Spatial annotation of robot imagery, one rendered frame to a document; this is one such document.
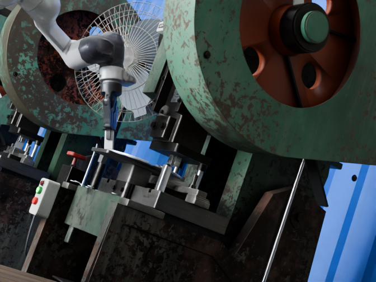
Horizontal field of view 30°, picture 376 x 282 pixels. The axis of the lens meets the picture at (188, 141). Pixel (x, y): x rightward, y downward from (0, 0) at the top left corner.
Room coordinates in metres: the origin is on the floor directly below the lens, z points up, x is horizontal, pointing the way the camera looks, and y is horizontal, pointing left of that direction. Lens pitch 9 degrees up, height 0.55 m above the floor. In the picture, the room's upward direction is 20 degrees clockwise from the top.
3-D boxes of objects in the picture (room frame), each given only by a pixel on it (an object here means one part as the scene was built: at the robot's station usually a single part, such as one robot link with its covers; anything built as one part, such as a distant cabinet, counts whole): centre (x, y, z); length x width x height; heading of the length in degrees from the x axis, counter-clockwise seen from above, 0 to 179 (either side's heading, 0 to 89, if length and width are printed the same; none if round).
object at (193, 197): (2.38, -0.07, 0.76); 0.17 x 0.06 x 0.10; 31
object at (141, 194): (2.52, 0.02, 0.68); 0.45 x 0.30 x 0.06; 31
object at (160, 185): (2.31, 0.03, 0.75); 0.03 x 0.03 x 0.10; 31
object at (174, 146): (2.53, 0.01, 0.86); 0.20 x 0.16 x 0.05; 31
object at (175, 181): (2.52, 0.02, 0.76); 0.15 x 0.09 x 0.05; 31
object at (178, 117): (2.50, 0.05, 1.04); 0.17 x 0.15 x 0.30; 121
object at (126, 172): (2.44, 0.17, 0.72); 0.25 x 0.14 x 0.14; 121
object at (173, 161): (2.52, 0.02, 0.84); 0.05 x 0.03 x 0.04; 31
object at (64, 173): (2.67, 0.37, 0.62); 0.10 x 0.06 x 0.20; 31
